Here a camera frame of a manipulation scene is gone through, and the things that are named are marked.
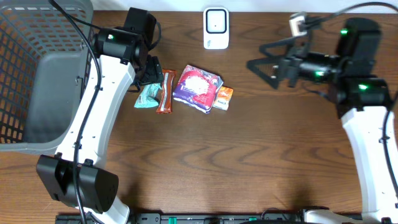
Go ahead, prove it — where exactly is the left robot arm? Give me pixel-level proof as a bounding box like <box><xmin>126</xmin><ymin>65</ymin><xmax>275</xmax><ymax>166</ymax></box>
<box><xmin>36</xmin><ymin>8</ymin><xmax>164</xmax><ymax>223</ymax></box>

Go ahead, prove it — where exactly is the small orange snack packet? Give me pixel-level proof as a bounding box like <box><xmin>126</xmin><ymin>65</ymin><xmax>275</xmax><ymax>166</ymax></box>
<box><xmin>213</xmin><ymin>86</ymin><xmax>234</xmax><ymax>111</ymax></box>

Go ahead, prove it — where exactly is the black cable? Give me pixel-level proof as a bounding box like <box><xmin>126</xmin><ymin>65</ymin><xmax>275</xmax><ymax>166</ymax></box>
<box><xmin>48</xmin><ymin>0</ymin><xmax>103</xmax><ymax>224</ymax></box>
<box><xmin>306</xmin><ymin>1</ymin><xmax>398</xmax><ymax>162</ymax></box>

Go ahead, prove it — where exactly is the right black cable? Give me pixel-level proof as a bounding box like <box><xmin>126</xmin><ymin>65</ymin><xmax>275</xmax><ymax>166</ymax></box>
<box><xmin>306</xmin><ymin>1</ymin><xmax>398</xmax><ymax>162</ymax></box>

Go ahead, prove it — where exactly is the brown orange candy bar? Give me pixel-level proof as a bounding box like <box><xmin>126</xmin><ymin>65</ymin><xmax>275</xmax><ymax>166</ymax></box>
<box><xmin>156</xmin><ymin>69</ymin><xmax>177</xmax><ymax>114</ymax></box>

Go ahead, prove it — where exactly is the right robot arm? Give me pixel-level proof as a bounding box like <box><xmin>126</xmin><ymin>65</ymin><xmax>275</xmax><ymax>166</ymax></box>
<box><xmin>246</xmin><ymin>17</ymin><xmax>397</xmax><ymax>223</ymax></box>

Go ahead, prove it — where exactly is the teal white snack wrapper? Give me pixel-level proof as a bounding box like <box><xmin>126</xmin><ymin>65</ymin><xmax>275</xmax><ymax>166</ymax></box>
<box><xmin>134</xmin><ymin>83</ymin><xmax>161</xmax><ymax>108</ymax></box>

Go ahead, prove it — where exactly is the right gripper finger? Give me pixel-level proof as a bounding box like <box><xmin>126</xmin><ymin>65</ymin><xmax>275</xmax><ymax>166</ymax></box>
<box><xmin>259</xmin><ymin>37</ymin><xmax>307</xmax><ymax>57</ymax></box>
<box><xmin>246</xmin><ymin>57</ymin><xmax>280</xmax><ymax>90</ymax></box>

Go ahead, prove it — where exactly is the grey plastic mesh basket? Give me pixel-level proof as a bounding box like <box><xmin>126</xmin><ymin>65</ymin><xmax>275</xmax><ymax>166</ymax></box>
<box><xmin>1</xmin><ymin>1</ymin><xmax>93</xmax><ymax>154</ymax></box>

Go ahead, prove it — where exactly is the white barcode scanner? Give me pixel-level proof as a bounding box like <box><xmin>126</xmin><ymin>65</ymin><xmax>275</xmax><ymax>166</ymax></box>
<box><xmin>203</xmin><ymin>7</ymin><xmax>229</xmax><ymax>50</ymax></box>

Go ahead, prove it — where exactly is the red purple snack bag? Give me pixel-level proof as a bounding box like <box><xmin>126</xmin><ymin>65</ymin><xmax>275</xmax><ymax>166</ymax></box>
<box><xmin>173</xmin><ymin>65</ymin><xmax>223</xmax><ymax>114</ymax></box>

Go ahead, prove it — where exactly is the left black cable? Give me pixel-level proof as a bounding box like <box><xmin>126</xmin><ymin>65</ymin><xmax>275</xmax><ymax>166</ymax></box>
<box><xmin>48</xmin><ymin>0</ymin><xmax>103</xmax><ymax>224</ymax></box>

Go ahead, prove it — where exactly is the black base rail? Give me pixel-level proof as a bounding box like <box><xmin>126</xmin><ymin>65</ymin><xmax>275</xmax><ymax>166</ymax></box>
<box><xmin>55</xmin><ymin>212</ymin><xmax>364</xmax><ymax>224</ymax></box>

